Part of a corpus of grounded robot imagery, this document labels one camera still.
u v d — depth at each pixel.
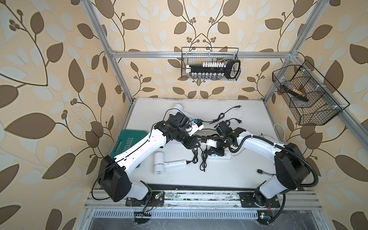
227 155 0.87
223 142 0.64
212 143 0.77
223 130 0.70
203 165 0.84
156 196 0.74
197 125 0.68
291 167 0.44
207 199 0.76
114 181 0.40
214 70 0.85
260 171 0.81
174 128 0.56
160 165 0.82
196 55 0.91
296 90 0.75
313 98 0.73
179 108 1.09
